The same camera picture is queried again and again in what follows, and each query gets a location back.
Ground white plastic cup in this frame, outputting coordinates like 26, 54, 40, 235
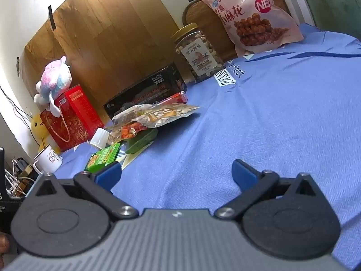
90, 128, 110, 150

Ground white enamel mug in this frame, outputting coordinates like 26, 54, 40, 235
33, 144, 63, 177

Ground red gift box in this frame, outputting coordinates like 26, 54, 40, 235
39, 85, 105, 152

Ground red snack bar packet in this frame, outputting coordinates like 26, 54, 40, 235
152, 91, 188, 106

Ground yellow duck plush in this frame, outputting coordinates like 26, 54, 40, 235
30, 113, 61, 154

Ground pink snack bag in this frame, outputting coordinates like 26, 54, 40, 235
200, 0, 305, 57

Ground nut jar with gold lid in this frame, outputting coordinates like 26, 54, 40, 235
171, 23, 226, 84

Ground pink and blue plush toy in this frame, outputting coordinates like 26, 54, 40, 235
33, 56, 74, 118

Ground black tin box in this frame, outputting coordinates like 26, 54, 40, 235
103, 62, 187, 119

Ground small green snack box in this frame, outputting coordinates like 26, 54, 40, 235
85, 143, 122, 173

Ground green snack packet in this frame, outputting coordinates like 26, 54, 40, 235
124, 128, 158, 154

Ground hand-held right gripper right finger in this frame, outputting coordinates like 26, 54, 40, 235
215, 159, 325, 220

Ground window with patterned pane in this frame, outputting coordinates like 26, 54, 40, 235
272, 0, 361, 41

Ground white cable bundle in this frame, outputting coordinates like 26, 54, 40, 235
4, 158, 37, 197

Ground clear mixed nut packet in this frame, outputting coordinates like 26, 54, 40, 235
132, 104, 200, 128

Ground black wall cables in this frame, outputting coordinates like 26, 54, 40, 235
0, 86, 40, 150

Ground crinkled clear snack packet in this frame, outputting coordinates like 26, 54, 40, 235
111, 104, 154, 127

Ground person's left hand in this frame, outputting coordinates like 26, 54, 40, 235
0, 231, 11, 264

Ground orange snack packet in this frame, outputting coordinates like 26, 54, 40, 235
120, 121, 148, 139

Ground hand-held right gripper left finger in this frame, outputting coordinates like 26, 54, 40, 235
27, 161, 139, 221

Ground wood-grain wall sheet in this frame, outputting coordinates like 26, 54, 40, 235
17, 0, 187, 119

